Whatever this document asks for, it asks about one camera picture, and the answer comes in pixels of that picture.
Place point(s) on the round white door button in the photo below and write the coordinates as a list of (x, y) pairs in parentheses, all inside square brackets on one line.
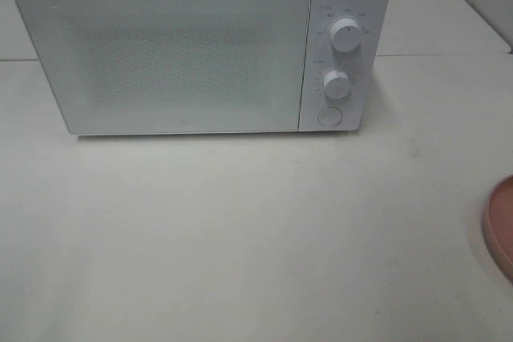
[(330, 116)]

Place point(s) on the white microwave door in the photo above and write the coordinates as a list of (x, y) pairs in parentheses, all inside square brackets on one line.
[(132, 67)]

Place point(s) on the pink round plate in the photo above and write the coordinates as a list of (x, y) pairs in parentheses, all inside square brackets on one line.
[(497, 225)]

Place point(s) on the lower white control knob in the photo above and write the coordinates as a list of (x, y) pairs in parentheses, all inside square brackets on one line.
[(336, 84)]

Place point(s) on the white control knob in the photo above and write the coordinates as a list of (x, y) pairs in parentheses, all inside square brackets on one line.
[(336, 84), (345, 33)]

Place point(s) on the upper white control knob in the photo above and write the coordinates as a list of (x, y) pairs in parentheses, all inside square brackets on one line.
[(345, 33)]

